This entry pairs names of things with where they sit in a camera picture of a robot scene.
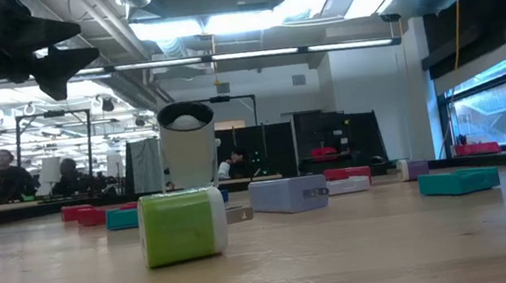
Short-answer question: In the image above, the red rectangular block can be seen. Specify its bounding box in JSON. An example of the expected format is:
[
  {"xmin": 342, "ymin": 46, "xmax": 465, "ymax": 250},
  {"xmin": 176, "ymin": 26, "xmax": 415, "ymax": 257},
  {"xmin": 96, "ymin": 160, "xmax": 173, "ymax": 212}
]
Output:
[{"xmin": 59, "ymin": 201, "xmax": 96, "ymax": 224}]

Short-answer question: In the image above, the red digital clock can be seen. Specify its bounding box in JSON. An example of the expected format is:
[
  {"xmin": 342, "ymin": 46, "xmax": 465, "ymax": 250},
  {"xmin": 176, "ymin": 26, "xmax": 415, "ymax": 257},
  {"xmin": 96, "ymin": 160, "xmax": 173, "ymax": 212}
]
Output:
[{"xmin": 75, "ymin": 204, "xmax": 110, "ymax": 230}]

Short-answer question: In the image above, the teal digital clock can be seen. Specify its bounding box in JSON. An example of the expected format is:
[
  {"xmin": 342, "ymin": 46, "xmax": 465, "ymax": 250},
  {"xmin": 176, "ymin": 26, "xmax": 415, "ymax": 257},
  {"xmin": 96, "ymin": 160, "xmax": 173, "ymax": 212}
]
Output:
[
  {"xmin": 417, "ymin": 162, "xmax": 503, "ymax": 201},
  {"xmin": 103, "ymin": 205, "xmax": 141, "ymax": 234}
]

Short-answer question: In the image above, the lavender USB wall charger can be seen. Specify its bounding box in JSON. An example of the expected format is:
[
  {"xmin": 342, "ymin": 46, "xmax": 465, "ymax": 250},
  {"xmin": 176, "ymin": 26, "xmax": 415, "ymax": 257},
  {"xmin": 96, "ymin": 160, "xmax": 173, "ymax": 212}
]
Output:
[{"xmin": 246, "ymin": 171, "xmax": 333, "ymax": 220}]

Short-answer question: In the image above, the white digital clock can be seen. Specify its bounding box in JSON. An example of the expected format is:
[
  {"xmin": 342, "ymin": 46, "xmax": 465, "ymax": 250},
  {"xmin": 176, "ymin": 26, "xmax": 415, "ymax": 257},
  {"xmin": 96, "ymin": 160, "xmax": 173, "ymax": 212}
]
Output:
[{"xmin": 325, "ymin": 174, "xmax": 373, "ymax": 198}]

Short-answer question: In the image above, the small purple and white charger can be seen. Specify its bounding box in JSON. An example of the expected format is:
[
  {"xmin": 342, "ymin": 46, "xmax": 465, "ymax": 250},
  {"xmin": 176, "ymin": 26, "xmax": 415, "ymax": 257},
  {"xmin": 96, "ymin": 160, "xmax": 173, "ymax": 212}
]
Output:
[{"xmin": 395, "ymin": 154, "xmax": 432, "ymax": 184}]

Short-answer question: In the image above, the white lab panel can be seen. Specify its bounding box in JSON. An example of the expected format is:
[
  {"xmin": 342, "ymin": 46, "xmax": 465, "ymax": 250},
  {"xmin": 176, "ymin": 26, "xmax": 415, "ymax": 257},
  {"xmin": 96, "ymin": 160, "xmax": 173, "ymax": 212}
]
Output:
[{"xmin": 36, "ymin": 154, "xmax": 66, "ymax": 187}]

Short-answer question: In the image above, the person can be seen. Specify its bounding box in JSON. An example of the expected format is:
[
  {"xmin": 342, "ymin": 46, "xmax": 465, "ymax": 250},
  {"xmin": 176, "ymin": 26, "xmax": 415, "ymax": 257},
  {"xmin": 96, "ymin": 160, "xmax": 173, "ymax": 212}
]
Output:
[
  {"xmin": 213, "ymin": 145, "xmax": 252, "ymax": 182},
  {"xmin": 0, "ymin": 145, "xmax": 38, "ymax": 203},
  {"xmin": 45, "ymin": 155, "xmax": 92, "ymax": 199}
]

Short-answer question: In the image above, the grey curtain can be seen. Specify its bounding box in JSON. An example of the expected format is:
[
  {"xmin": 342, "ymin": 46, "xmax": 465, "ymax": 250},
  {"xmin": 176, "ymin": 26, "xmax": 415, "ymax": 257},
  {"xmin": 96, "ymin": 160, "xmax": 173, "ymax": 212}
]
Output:
[{"xmin": 119, "ymin": 135, "xmax": 168, "ymax": 197}]

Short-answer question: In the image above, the white cylinder with black rim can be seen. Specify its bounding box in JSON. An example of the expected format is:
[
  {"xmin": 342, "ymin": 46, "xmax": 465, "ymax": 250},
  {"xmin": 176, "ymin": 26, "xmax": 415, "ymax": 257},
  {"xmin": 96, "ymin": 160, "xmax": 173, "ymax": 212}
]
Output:
[{"xmin": 153, "ymin": 96, "xmax": 225, "ymax": 195}]

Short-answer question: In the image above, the long ceiling light bar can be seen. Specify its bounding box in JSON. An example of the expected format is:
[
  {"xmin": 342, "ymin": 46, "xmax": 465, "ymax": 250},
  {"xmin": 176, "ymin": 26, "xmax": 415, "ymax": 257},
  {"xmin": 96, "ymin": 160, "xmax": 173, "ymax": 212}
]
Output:
[{"xmin": 37, "ymin": 24, "xmax": 403, "ymax": 96}]

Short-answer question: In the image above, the black partition panel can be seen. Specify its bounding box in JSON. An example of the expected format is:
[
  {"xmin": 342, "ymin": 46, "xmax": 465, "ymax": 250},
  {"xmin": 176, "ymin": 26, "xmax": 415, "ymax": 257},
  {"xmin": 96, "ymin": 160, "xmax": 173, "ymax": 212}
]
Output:
[
  {"xmin": 292, "ymin": 101, "xmax": 389, "ymax": 176},
  {"xmin": 212, "ymin": 119, "xmax": 299, "ymax": 186}
]

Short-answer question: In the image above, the small red box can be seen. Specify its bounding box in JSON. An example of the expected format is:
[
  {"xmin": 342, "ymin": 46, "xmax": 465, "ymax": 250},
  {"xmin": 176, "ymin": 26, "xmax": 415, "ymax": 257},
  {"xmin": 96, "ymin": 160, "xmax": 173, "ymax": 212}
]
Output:
[{"xmin": 309, "ymin": 144, "xmax": 340, "ymax": 163}]

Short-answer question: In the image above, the red storage bin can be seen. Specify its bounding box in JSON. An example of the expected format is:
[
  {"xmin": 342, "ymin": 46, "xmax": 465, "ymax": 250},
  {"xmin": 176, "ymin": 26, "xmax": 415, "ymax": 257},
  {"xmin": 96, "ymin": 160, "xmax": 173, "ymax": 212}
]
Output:
[{"xmin": 451, "ymin": 139, "xmax": 502, "ymax": 160}]

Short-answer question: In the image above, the large window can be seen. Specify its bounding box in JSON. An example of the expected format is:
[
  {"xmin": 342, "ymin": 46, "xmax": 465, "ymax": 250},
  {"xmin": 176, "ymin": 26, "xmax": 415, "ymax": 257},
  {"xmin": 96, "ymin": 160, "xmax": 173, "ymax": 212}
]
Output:
[{"xmin": 426, "ymin": 24, "xmax": 506, "ymax": 163}]

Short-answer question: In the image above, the black camera stand frame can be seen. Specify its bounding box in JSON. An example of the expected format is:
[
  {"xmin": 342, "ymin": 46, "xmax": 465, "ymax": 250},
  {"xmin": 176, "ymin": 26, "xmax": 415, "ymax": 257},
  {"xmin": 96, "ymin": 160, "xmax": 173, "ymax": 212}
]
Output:
[
  {"xmin": 10, "ymin": 104, "xmax": 100, "ymax": 188},
  {"xmin": 199, "ymin": 89, "xmax": 260, "ymax": 135}
]

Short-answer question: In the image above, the black aluminium table frame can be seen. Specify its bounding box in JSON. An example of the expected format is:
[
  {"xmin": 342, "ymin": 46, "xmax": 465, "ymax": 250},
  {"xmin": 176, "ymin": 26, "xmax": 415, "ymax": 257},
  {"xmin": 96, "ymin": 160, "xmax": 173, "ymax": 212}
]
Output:
[{"xmin": 0, "ymin": 138, "xmax": 506, "ymax": 239}]

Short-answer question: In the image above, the green and white wall charger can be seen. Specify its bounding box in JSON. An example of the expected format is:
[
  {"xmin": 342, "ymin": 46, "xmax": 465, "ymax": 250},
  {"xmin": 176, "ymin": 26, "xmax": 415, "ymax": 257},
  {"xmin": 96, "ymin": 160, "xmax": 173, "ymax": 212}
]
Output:
[{"xmin": 134, "ymin": 180, "xmax": 261, "ymax": 271}]

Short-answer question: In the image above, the yellow hanging cable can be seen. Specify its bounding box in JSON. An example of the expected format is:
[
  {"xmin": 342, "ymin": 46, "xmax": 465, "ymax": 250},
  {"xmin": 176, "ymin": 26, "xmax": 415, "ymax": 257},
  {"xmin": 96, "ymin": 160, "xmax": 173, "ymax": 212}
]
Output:
[{"xmin": 443, "ymin": 0, "xmax": 477, "ymax": 73}]

